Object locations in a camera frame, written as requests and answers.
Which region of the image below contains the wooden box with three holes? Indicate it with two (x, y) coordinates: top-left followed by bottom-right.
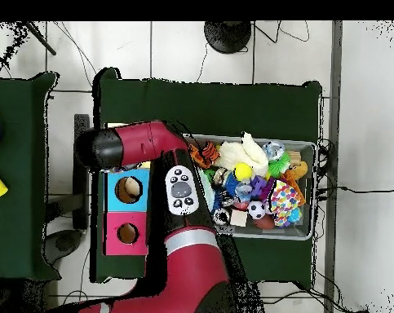
(103, 122), (152, 256)

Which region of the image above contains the shallow clear mesh bin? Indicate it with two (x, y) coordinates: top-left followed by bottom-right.
(183, 132), (317, 241)

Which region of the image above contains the orange tiger plush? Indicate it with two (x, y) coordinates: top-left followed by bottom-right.
(191, 140), (220, 169)

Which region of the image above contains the yellow ball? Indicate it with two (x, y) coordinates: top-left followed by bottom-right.
(232, 161), (254, 183)

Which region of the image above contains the cream knitted cloth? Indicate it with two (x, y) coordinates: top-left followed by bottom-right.
(214, 131), (270, 170)

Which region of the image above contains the black and white soccer ball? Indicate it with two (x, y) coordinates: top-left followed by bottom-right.
(247, 201), (267, 220)

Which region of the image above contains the green spiky ball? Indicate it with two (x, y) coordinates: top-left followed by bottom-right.
(267, 152), (292, 179)

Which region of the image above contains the brown football toy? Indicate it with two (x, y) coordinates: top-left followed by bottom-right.
(252, 214), (276, 230)

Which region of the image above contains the tan plush toy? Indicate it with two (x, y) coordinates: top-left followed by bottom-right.
(289, 160), (309, 180)

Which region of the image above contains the black upright panel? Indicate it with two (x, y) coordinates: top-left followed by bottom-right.
(73, 113), (91, 231)

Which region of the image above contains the black round stand base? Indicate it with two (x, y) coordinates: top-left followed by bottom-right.
(203, 21), (253, 55)

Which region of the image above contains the grey rounded stand foot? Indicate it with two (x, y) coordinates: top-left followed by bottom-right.
(42, 228), (85, 266)

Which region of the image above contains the dark green side table cloth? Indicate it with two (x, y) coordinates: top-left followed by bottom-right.
(0, 72), (60, 281)

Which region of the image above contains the black tripod leg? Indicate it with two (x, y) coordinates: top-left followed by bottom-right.
(21, 21), (58, 56)

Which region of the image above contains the black floor cable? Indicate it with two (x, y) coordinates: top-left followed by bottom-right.
(317, 185), (394, 196)

